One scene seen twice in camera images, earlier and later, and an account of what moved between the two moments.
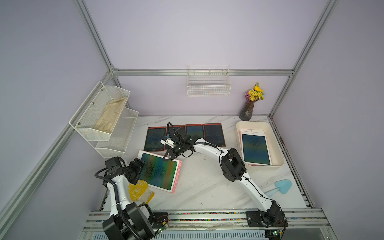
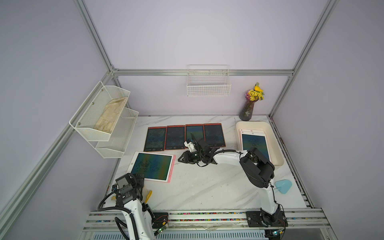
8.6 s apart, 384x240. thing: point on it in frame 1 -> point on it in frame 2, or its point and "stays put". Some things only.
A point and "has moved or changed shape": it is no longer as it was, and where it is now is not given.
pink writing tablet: x=160 y=174 has moved or changed shape
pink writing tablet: x=255 y=149 stays put
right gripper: x=171 y=152 -> x=187 y=157
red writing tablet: x=154 y=135 stays put
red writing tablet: x=197 y=129 stays put
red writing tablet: x=214 y=134 stays put
